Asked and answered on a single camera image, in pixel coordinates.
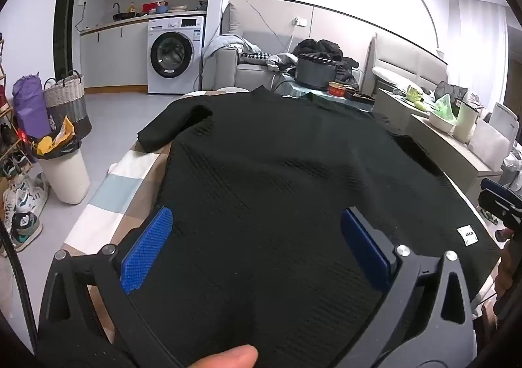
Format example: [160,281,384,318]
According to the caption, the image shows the person's left hand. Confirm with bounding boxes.
[195,345,259,368]

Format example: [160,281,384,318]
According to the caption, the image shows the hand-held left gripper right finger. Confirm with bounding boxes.
[334,207,476,368]

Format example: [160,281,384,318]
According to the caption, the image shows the green plastic bag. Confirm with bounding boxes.
[433,94,457,124]

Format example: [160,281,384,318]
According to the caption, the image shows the white washing machine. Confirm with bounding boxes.
[147,16,206,95]

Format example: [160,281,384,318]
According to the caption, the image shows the woven laundry basket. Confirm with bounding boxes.
[43,70,92,140]

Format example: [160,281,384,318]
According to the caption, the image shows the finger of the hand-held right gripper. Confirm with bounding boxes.
[478,178,522,227]

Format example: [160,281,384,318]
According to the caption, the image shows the dark grey bag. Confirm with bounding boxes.
[434,83,468,103]

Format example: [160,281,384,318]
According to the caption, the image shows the black cooking pot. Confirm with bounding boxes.
[294,53,337,91]

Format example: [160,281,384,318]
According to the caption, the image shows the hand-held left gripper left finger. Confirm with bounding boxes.
[38,206,184,368]

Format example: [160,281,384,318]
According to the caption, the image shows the black tray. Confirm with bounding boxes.
[345,90,376,104]

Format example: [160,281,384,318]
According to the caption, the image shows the black door frame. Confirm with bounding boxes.
[54,0,85,85]

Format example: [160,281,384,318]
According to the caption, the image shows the white sneaker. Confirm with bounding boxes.
[4,174,50,214]

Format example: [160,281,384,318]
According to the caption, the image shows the white bowl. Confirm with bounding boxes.
[428,110,455,134]

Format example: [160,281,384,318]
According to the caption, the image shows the teal coffee table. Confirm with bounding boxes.
[281,80,374,112]

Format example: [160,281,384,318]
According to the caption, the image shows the black knit sweater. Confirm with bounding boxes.
[137,85,501,368]

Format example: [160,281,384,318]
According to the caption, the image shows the beige side table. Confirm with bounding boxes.
[373,86,504,201]

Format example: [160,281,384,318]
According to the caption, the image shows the padded bed headboard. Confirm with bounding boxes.
[369,31,449,95]

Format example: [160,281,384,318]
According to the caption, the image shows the pile of black clothes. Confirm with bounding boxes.
[293,39,360,85]

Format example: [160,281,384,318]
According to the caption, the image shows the checked tablecloth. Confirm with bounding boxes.
[63,90,504,336]

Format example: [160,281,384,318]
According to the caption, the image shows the teal grey sneaker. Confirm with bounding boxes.
[10,211,43,252]

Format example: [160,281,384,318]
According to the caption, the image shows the grey sofa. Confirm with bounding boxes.
[214,3,298,91]

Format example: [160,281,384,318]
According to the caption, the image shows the white cup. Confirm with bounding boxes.
[453,101,479,144]

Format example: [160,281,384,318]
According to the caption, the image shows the white air purifier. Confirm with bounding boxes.
[489,102,519,144]

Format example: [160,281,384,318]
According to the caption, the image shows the white kitchen cabinet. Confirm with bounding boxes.
[79,15,207,93]

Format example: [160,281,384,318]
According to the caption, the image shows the white trash bin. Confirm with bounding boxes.
[30,135,91,205]

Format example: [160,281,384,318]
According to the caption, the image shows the black cable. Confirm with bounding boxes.
[0,221,38,338]

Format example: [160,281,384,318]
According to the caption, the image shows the white curtain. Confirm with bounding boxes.
[449,0,508,108]

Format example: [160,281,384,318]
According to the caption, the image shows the grey blanket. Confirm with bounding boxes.
[203,34,262,67]

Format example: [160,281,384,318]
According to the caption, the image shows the yellow green packet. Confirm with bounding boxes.
[406,84,427,110]

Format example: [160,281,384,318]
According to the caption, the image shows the purple bag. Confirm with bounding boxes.
[11,73,52,139]

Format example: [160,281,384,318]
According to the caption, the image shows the person's right hand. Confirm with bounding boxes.
[495,246,515,297]

